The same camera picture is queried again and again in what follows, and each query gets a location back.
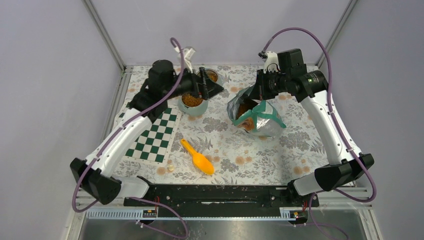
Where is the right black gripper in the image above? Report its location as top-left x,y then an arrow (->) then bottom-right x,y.
248,68 -> 291,100

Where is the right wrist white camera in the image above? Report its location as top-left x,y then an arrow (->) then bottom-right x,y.
260,51 -> 280,74

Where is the teal dog food bag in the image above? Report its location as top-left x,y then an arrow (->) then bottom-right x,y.
226,86 -> 287,138

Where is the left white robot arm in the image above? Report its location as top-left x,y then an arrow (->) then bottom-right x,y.
70,60 -> 224,206

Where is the wrist white camera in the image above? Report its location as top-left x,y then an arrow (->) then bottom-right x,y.
174,46 -> 196,73
260,51 -> 280,74

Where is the yellow plastic scoop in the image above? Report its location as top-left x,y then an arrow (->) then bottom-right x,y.
180,139 -> 215,175

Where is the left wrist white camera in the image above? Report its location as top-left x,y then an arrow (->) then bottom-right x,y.
174,46 -> 196,73

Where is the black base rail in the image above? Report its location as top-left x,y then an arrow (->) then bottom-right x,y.
143,184 -> 320,218

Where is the floral tablecloth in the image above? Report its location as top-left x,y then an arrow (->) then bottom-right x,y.
114,65 -> 328,185

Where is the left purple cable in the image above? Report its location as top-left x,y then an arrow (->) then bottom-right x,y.
71,37 -> 190,240

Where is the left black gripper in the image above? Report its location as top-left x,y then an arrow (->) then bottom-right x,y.
164,63 -> 224,100

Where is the green white checkered mat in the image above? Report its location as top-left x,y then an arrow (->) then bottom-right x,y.
122,101 -> 182,167

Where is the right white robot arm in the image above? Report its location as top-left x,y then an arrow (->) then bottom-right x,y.
250,48 -> 374,206

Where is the teal double pet bowl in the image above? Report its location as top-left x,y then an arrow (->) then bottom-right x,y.
177,68 -> 223,117

